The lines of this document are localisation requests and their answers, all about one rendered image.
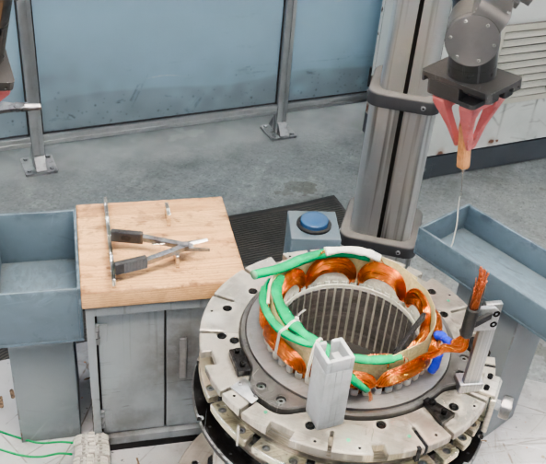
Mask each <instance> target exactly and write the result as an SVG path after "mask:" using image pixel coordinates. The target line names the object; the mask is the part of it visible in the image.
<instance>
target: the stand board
mask: <svg viewBox="0 0 546 464"><path fill-rule="evenodd" d="M165 203H168V205H169V210H170V214H171V226H167V222H166V217H165ZM108 208H109V217H110V230H111V229H112V228H115V229H126V230H136V231H143V232H144V234H146V235H150V236H155V237H160V238H169V239H174V240H178V241H190V240H195V239H202V238H207V239H208V241H205V242H202V243H198V244H194V245H193V246H194V247H196V248H207V249H210V251H183V252H181V253H180V267H179V268H176V267H175V262H174V258H173V256H171V257H168V258H166V259H164V260H161V261H156V262H154V263H151V264H148V265H147V268H146V269H142V270H138V271H134V272H130V273H123V274H119V275H116V274H115V275H116V288H113V289H112V286H111V277H110V260H109V251H108V241H107V232H106V223H105V215H104V205H103V203H97V204H80V205H77V206H76V223H77V240H78V258H79V274H80V291H81V304H82V308H83V309H87V308H98V307H119V306H130V305H142V304H153V303H164V302H174V301H185V300H196V299H207V298H212V296H215V292H216V291H217V290H218V288H219V287H220V286H221V285H222V284H223V283H225V282H226V281H227V280H228V279H229V278H230V277H232V276H233V275H235V274H236V273H238V272H240V271H241V270H244V267H243V264H242V261H241V258H240V255H239V252H238V246H237V243H236V240H235V238H234V234H233V231H232V228H231V225H230V222H229V219H228V216H227V210H226V208H225V205H224V202H223V198H222V197H209V198H192V199H177V200H161V201H144V202H128V203H108ZM170 248H171V247H167V246H162V245H152V243H147V242H143V244H133V243H122V242H112V250H113V259H114V261H121V260H125V259H130V258H133V257H137V256H141V255H146V257H147V256H150V255H153V254H156V253H158V252H160V251H163V250H166V249H170ZM244 271H245V270H244Z"/></svg>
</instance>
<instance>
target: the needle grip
mask: <svg viewBox="0 0 546 464"><path fill-rule="evenodd" d="M470 154H471V150H470V151H467V150H466V148H465V144H464V139H463V133H462V128H461V124H460V125H459V142H458V155H457V168H460V169H467V168H469V167H470Z"/></svg>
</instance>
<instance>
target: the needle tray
mask: <svg viewBox="0 0 546 464"><path fill-rule="evenodd" d="M457 212H458V209H456V210H454V211H452V212H450V213H447V214H445V215H442V216H440V217H438V218H437V219H435V220H433V221H431V222H429V223H427V224H425V225H423V226H419V228H418V233H417V237H416V241H415V246H414V250H413V253H415V254H416V255H418V256H419V257H421V258H422V259H424V260H425V261H427V262H428V263H430V264H431V265H433V266H434V267H436V268H437V269H438V270H439V271H441V272H442V273H444V274H446V275H447V276H449V277H450V278H452V279H453V280H455V281H456V282H458V283H459V286H458V290H457V293H456V295H457V296H458V297H459V298H460V299H461V300H462V301H463V302H464V303H465V304H466V305H468V303H469V300H470V294H471V291H472V288H473V285H474V283H475V278H477V280H476V282H478V277H479V269H480V266H482V268H483V269H485V270H487V271H486V274H487V273H489V276H488V277H487V279H486V280H487V281H488V282H487V283H486V290H485V293H484V297H483V300H482V302H483V303H484V302H485V301H495V300H502V302H503V307H502V310H501V314H500V317H499V320H498V322H497V325H496V329H495V332H494V336H493V340H492V343H491V346H490V351H491V354H490V357H494V358H495V375H496V376H497V377H500V378H501V379H502V380H503V381H502V385H501V388H500V390H499V394H498V397H497V399H499V400H503V397H504V395H508V396H511V397H513V399H514V400H513V404H512V410H511V412H510V413H509V415H508V418H507V420H509V419H510V418H511V417H513V414H514V411H515V408H516V406H517V402H518V399H519V396H520V393H521V391H522V389H523V386H524V383H525V380H526V377H527V375H528V372H529V368H530V365H531V363H532V360H533V357H534V354H535V352H536V349H537V347H538V344H539V341H540V339H543V340H544V341H545V342H546V249H545V248H543V247H542V246H540V245H538V244H537V243H535V242H533V241H532V240H530V239H528V238H526V237H524V236H522V235H521V234H519V233H518V232H516V231H515V230H513V229H512V228H510V227H508V226H506V225H504V224H503V223H501V222H499V221H497V220H496V219H494V218H492V217H491V216H489V215H488V214H486V213H484V212H483V211H481V210H479V209H478V208H476V207H474V206H473V205H471V204H469V203H467V204H465V205H463V206H461V207H460V208H459V218H458V225H457V230H456V234H455V238H454V242H453V245H452V247H451V244H452V241H453V237H454V233H455V228H456V223H457ZM499 410H500V408H499ZM499 410H495V409H494V411H493V414H492V417H491V420H490V422H489V425H488V428H487V431H486V433H484V436H483V438H485V437H486V436H487V435H488V434H490V433H491V432H492V431H493V430H495V429H496V428H497V427H499V426H500V425H501V424H503V423H505V422H506V421H507V420H503V419H501V418H498V416H497V415H498V413H499Z"/></svg>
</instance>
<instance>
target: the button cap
mask: <svg viewBox="0 0 546 464"><path fill-rule="evenodd" d="M328 224H329V219H328V217H327V216H326V215H324V214H322V213H319V212H307V213H304V214H302V215H301V218H300V225H301V226H302V227H304V228H306V229H308V230H313V231H321V230H324V229H326V228H327V227H328Z"/></svg>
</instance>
